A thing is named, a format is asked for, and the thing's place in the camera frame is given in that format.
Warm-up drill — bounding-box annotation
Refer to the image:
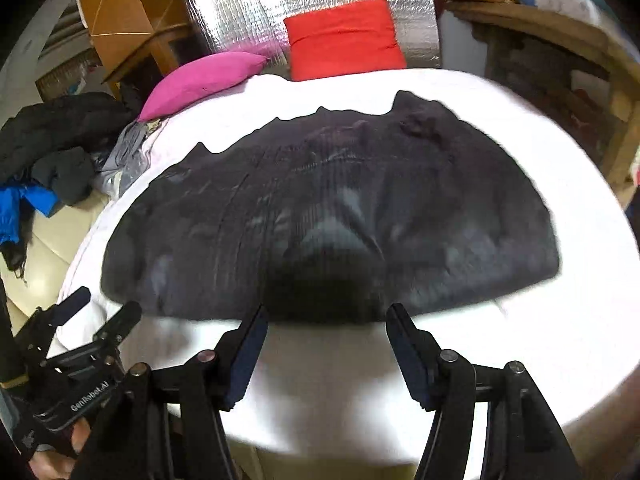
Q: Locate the grey garment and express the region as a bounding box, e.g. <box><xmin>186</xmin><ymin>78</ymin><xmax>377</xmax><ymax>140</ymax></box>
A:
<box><xmin>92</xmin><ymin>119</ymin><xmax>162</xmax><ymax>200</ymax></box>

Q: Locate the wooden side table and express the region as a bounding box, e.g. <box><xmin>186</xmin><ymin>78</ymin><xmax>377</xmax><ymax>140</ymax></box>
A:
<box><xmin>446</xmin><ymin>1</ymin><xmax>639</xmax><ymax>207</ymax></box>

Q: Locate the red square cushion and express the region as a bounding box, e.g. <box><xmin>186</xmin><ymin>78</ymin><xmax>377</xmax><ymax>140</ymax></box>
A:
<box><xmin>284</xmin><ymin>0</ymin><xmax>407</xmax><ymax>81</ymax></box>

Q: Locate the black puffer coat pile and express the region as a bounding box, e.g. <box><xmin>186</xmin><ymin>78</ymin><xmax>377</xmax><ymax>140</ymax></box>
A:
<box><xmin>1</xmin><ymin>86</ymin><xmax>142</xmax><ymax>205</ymax></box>

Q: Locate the blue jacket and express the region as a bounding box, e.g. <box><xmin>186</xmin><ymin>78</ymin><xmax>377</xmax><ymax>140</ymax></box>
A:
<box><xmin>0</xmin><ymin>182</ymin><xmax>61</xmax><ymax>244</ymax></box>

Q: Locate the pink pillow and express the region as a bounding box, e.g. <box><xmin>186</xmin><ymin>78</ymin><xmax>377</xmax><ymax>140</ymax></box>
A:
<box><xmin>138</xmin><ymin>52</ymin><xmax>268</xmax><ymax>122</ymax></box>

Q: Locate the silver foil insulation panel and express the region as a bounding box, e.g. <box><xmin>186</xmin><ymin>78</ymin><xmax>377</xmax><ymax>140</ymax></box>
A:
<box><xmin>186</xmin><ymin>0</ymin><xmax>440</xmax><ymax>73</ymax></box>

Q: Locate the cream leather sofa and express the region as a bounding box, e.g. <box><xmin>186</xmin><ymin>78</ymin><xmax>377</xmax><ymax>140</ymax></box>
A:
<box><xmin>1</xmin><ymin>191</ymin><xmax>110</xmax><ymax>324</ymax></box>

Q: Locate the black quilted jacket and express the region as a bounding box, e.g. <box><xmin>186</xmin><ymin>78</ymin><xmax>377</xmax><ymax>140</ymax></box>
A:
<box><xmin>101</xmin><ymin>91</ymin><xmax>560</xmax><ymax>324</ymax></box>

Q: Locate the gloved left hand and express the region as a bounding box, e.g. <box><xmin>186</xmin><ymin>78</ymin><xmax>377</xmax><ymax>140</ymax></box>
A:
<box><xmin>6</xmin><ymin>396</ymin><xmax>91</xmax><ymax>479</ymax></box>

